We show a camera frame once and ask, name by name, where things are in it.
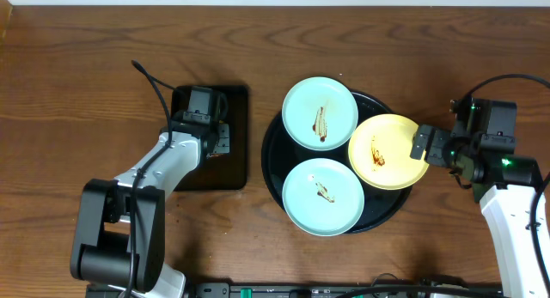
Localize yellow plate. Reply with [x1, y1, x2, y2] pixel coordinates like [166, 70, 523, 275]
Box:
[348, 113, 429, 190]

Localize light blue plate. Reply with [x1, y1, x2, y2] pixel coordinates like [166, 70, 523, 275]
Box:
[282, 158, 364, 236]
[282, 76, 358, 151]

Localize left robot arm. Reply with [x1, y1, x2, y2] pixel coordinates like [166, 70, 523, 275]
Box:
[70, 123, 229, 297]

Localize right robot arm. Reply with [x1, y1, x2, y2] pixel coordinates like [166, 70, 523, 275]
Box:
[411, 122, 549, 297]

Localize black rectangular tray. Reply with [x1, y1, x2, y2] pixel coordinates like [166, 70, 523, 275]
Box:
[171, 85, 248, 192]

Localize black round tray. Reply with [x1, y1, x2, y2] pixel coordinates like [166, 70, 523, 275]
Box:
[261, 89, 413, 234]

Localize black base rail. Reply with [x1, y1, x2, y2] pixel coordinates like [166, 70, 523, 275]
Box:
[84, 281, 504, 298]

